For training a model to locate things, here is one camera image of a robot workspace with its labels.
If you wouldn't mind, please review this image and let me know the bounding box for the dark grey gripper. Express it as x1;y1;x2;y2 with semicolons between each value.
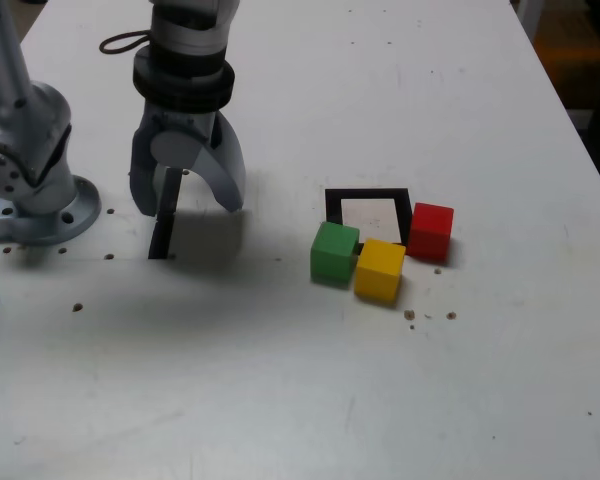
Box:
128;97;247;217

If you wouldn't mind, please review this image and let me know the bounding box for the green cube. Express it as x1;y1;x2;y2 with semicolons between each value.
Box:
309;221;361;287

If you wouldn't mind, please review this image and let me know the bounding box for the yellow cube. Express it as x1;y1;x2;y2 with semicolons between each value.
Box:
354;238;407;303

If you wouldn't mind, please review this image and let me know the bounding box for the red cube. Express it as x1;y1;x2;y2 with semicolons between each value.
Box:
407;201;455;262

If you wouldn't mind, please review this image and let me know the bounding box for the black tape square outline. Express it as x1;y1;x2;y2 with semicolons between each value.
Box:
324;187;416;246

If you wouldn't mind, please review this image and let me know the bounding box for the black tape strip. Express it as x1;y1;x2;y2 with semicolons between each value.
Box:
147;167;181;260

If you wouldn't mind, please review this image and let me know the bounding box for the thin black cable loop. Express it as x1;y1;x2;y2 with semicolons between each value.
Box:
98;29;154;55

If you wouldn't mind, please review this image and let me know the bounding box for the white post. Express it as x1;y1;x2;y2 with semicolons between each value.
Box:
521;0;545;40

